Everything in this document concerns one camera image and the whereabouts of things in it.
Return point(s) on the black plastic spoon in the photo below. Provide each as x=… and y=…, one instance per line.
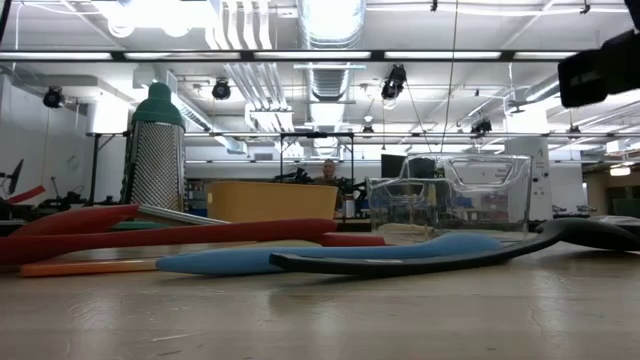
x=350, y=264

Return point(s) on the yellow plastic bin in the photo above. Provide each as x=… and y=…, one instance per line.
x=270, y=205

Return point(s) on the red silicone spoon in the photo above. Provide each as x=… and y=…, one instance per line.
x=240, y=231

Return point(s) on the blue silicone spoon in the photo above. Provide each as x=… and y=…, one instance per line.
x=225, y=260

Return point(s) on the red whisk with steel shaft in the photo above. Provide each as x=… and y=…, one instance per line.
x=75, y=220

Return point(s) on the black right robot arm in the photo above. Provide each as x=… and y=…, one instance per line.
x=635, y=12

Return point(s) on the black background robot arm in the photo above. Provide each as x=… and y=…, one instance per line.
x=295, y=176

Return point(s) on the black ceiling spotlight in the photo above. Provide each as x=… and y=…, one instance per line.
x=52, y=98
x=221, y=91
x=481, y=128
x=392, y=85

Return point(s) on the white pillar with signs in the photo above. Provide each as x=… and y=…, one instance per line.
x=542, y=195

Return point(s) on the clear plastic bin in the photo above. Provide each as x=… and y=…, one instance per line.
x=500, y=200

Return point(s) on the black background monitor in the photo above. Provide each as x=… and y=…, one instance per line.
x=392, y=166

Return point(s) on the steel bottle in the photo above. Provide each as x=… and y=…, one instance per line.
x=349, y=207

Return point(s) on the black background stand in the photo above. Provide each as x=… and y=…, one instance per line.
x=94, y=170

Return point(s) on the red background bar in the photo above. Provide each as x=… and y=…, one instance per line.
x=27, y=194

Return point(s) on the black background fan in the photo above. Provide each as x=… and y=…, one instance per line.
x=16, y=177

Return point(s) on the lit wall lamp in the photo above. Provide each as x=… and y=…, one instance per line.
x=620, y=170

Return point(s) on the silver ventilation duct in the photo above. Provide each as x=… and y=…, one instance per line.
x=330, y=25

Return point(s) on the black background workstation frame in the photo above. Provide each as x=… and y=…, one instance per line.
x=317, y=135

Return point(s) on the black aluminium rig frame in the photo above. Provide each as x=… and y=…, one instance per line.
x=246, y=56

